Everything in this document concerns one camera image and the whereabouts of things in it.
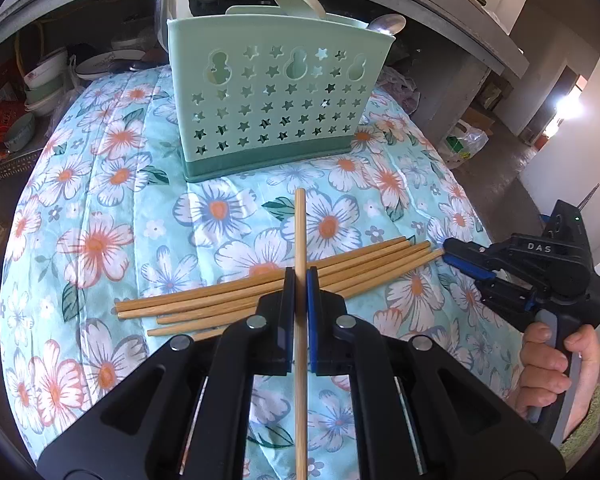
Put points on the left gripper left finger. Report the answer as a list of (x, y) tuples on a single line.
[(274, 344)]

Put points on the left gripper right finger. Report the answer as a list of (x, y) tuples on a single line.
[(327, 356)]

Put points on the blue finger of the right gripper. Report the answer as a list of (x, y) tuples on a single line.
[(458, 249), (477, 273)]

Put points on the wooden chopstick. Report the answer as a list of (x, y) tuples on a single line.
[(208, 334), (346, 275), (348, 289), (300, 337), (267, 277), (182, 306)]

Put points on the black handled ladle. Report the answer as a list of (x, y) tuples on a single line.
[(160, 18)]

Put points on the green knit sleeve forearm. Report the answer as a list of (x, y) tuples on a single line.
[(581, 438)]

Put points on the person's right hand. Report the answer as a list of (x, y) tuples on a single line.
[(544, 372)]

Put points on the cardboard box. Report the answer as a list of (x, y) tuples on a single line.
[(478, 118)]

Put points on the plastic bag under counter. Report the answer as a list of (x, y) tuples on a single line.
[(402, 89)]

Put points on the floral quilted table cloth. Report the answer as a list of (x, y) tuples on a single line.
[(107, 215)]

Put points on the steel spoon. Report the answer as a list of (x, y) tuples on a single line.
[(388, 24)]

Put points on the green star-cut utensil caddy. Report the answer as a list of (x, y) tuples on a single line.
[(255, 87)]

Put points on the white plastic rice spoon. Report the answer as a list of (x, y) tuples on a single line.
[(303, 8)]

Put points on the white plate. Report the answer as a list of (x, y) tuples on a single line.
[(100, 65)]

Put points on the stack of bowls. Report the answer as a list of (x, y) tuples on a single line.
[(46, 78)]

